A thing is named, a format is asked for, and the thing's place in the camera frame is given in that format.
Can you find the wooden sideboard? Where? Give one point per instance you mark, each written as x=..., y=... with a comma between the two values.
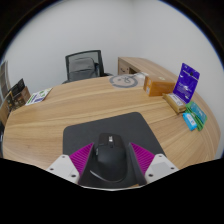
x=150, y=66

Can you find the tan packet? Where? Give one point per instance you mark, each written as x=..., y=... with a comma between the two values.
x=174, y=102

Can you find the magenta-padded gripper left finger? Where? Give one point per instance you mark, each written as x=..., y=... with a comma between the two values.
x=81, y=159

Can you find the wooden shelf unit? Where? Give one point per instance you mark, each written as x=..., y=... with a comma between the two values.
x=4, y=78

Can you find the dark grey mouse pad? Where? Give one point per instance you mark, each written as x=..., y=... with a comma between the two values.
x=133, y=128

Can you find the printed paper sheet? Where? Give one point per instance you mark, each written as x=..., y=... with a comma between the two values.
x=39, y=96

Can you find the round grey disc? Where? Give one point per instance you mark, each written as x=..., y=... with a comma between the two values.
x=123, y=81

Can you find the large brown cardboard box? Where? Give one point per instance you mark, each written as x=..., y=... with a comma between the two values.
x=20, y=99

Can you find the dark open box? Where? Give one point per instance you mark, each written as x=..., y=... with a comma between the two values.
x=16, y=87

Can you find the purple card package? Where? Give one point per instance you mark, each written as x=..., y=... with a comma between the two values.
x=186, y=81

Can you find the black computer mouse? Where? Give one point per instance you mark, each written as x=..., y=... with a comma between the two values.
x=110, y=160

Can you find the orange cardboard box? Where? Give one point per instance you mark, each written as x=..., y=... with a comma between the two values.
x=159, y=86

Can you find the green packet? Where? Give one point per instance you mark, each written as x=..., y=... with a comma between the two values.
x=199, y=115

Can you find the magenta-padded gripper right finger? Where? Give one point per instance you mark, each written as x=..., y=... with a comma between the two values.
x=145, y=159

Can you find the blue packet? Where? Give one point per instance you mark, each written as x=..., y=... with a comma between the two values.
x=190, y=121

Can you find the black mesh office chair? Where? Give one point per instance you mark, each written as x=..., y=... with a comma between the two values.
x=82, y=65

